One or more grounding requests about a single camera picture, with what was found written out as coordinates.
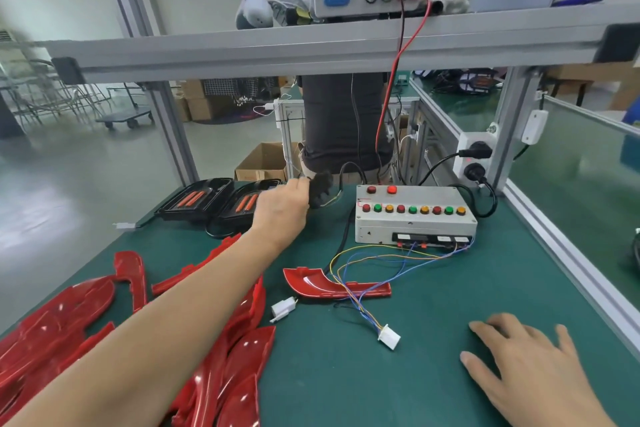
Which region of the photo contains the white metal stand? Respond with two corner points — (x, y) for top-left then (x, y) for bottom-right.
(273, 96), (306, 177)

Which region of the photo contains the low open cardboard carton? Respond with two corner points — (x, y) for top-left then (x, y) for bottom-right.
(235, 141), (301, 183)

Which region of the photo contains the person's right hand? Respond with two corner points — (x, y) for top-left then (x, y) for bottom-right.
(458, 312), (613, 427)

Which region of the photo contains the pile of red lens covers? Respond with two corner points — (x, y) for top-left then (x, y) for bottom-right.
(0, 232), (393, 427)

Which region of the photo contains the black tail light assembly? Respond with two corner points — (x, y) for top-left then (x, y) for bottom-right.
(270, 161), (371, 323)

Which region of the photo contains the beige test button box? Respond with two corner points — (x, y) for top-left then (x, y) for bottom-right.
(355, 184), (479, 246)

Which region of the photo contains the person's left forearm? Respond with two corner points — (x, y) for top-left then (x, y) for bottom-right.
(5, 232), (281, 427)

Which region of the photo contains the white power strip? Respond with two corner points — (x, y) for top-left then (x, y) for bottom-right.
(455, 129), (498, 185)

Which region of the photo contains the coloured wire harness with connector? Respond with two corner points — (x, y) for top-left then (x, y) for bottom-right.
(328, 236), (476, 351)

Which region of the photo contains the pile of black lamp housings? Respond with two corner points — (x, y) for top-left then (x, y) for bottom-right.
(155, 176), (286, 241)

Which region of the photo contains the black power cable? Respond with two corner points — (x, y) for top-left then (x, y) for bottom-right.
(392, 0), (409, 73)

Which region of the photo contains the large cardboard box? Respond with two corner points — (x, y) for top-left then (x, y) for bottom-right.
(180, 79), (241, 123)

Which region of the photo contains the group of metal chairs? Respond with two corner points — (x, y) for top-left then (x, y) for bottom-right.
(0, 56), (111, 123)

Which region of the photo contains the person's left hand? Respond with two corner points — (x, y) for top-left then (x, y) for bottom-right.
(248, 176), (313, 251)

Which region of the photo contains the flat platform trolley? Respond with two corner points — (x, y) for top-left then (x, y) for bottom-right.
(97, 86), (156, 131)

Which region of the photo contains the white cloth bundle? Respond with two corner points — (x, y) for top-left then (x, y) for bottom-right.
(235, 0), (313, 31)

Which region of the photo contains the white switch box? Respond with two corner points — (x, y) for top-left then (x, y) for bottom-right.
(520, 108), (549, 145)

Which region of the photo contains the red power cable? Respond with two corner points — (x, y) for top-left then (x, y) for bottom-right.
(375, 0), (433, 157)

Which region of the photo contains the aluminium workstation frame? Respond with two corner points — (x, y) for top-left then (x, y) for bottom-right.
(45, 1), (640, 243)

